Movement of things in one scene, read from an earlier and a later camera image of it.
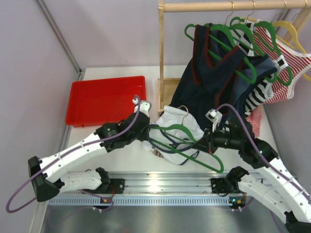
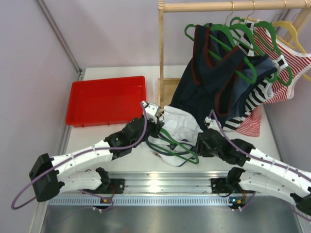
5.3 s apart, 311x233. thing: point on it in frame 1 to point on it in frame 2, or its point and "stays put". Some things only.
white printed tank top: [172, 136] stays put
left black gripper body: [145, 126] to [155, 127]
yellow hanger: [285, 23] stays put
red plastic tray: [95, 102] stays put
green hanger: [220, 162] to [171, 152]
